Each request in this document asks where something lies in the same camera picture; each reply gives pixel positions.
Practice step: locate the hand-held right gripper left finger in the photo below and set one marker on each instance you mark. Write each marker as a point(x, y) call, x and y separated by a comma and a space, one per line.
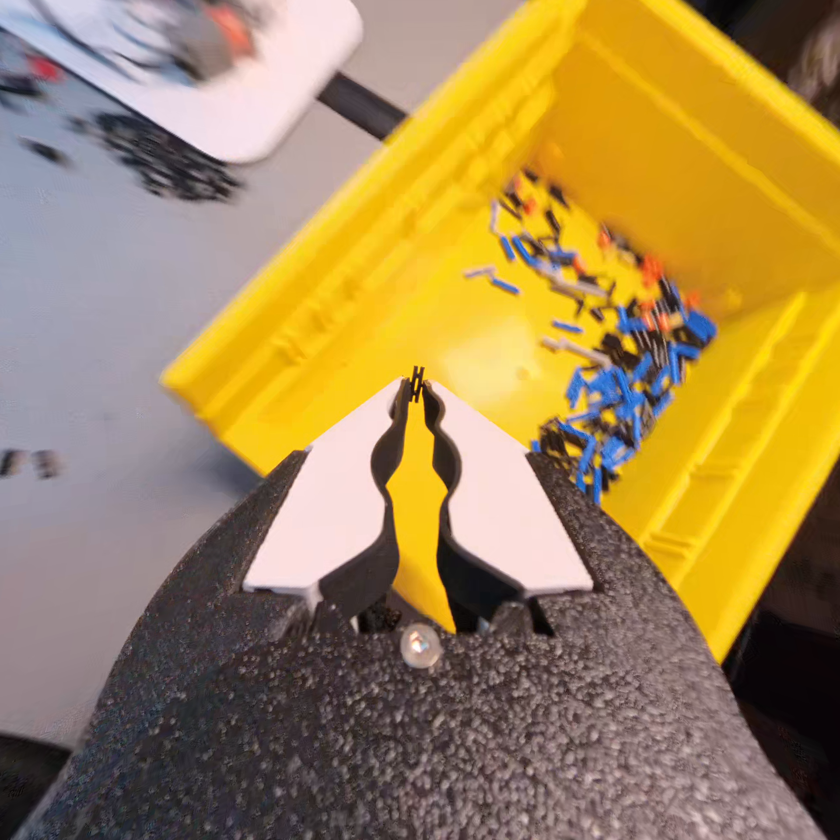
point(328, 512)

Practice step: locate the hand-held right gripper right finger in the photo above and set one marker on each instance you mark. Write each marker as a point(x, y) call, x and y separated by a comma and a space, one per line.
point(512, 512)

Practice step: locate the small black peg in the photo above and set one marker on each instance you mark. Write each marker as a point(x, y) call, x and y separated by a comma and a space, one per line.
point(418, 383)

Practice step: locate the pile of blue black pegs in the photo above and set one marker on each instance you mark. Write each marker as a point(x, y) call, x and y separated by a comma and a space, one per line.
point(630, 355)

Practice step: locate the yellow plastic bin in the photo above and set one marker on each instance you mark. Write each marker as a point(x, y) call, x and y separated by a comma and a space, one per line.
point(394, 263)

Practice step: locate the grey desk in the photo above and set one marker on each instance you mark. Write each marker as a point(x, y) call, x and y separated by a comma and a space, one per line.
point(105, 328)

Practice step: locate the grey brick piece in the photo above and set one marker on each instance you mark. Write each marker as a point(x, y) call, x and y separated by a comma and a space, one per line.
point(46, 462)

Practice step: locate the black brick piece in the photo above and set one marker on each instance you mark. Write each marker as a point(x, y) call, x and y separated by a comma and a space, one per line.
point(11, 462)

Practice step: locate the heap of black pins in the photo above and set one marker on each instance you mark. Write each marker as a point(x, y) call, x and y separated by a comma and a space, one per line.
point(158, 158)

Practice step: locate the white book stand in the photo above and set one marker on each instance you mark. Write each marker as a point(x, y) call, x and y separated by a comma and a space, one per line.
point(276, 79)

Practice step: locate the single black connector pin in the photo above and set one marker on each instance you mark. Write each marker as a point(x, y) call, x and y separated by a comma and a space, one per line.
point(42, 151)

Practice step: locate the grey battery box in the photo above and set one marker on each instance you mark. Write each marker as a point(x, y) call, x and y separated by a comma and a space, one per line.
point(210, 40)

